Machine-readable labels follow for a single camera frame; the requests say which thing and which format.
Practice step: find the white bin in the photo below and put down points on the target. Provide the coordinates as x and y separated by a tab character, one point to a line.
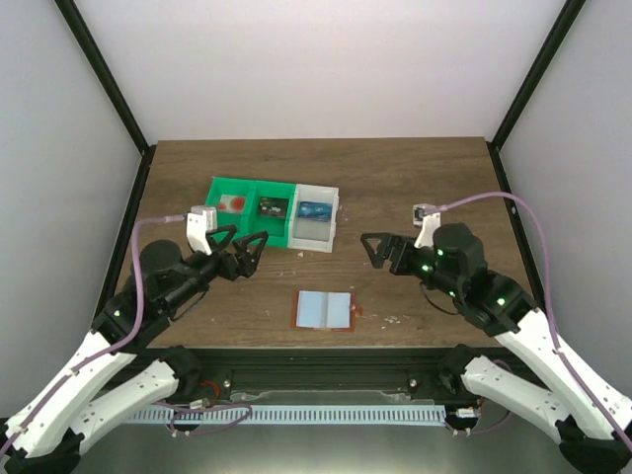
309	235

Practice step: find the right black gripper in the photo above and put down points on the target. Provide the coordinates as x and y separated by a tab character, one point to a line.
402	244

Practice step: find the green bin left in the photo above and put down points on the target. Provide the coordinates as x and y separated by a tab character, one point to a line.
231	186

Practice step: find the black aluminium front rail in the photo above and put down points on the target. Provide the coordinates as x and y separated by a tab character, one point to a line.
263	370

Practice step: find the red white card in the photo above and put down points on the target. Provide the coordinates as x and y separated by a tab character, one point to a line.
231	203

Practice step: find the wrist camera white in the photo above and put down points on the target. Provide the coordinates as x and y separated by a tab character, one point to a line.
201	219
426	217

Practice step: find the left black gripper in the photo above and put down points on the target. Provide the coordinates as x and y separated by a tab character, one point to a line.
247	267

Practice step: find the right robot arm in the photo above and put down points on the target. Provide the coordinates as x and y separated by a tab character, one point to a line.
586	417

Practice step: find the green bin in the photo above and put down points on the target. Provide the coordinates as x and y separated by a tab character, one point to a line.
278	229
231	186

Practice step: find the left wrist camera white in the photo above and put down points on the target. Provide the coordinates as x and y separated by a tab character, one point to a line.
201	219

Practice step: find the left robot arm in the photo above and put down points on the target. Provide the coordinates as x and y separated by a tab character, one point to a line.
75	409

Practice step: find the right black frame post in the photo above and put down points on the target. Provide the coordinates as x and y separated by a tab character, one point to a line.
563	23

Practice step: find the black card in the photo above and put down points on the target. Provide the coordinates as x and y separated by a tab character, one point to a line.
273	207

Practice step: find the left black frame post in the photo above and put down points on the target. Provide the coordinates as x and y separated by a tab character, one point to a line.
87	43

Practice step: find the light blue cable duct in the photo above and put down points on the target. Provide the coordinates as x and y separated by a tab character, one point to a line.
299	415

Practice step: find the green bin middle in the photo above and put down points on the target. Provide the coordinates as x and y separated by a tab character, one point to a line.
278	229

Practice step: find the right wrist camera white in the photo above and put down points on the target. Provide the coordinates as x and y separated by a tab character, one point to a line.
426	217

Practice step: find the black frame post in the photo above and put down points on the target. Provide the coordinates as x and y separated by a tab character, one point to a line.
87	43
563	23

